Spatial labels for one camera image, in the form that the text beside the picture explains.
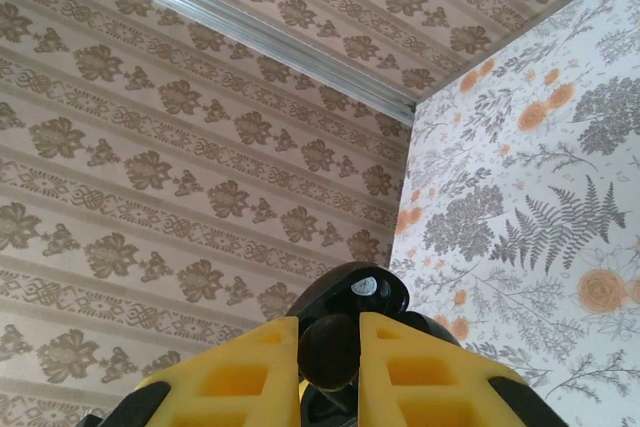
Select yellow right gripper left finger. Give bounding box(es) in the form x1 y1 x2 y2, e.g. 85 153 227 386
94 315 302 427

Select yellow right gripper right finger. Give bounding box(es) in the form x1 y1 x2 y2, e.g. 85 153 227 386
359 310 570 427

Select black wireless earbud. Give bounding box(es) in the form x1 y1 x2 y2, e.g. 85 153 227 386
287 262 464 398

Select floral patterned tablecloth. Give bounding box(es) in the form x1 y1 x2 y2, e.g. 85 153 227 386
388 0 640 427

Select aluminium frame post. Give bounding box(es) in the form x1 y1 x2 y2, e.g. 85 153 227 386
47 0 419 126

